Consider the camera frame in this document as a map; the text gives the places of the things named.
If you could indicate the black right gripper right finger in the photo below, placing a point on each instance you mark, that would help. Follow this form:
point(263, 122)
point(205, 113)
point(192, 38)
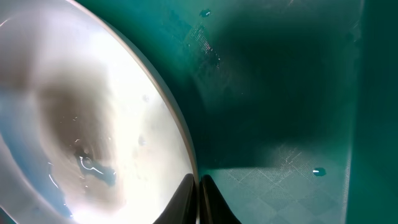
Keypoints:
point(213, 207)

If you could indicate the blue serving tray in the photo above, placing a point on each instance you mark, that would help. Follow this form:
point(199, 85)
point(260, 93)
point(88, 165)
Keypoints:
point(291, 104)

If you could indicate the light blue plate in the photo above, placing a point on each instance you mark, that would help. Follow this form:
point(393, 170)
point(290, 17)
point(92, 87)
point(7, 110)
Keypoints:
point(89, 131)

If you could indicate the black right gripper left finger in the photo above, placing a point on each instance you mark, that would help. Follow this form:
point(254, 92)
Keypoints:
point(182, 208)

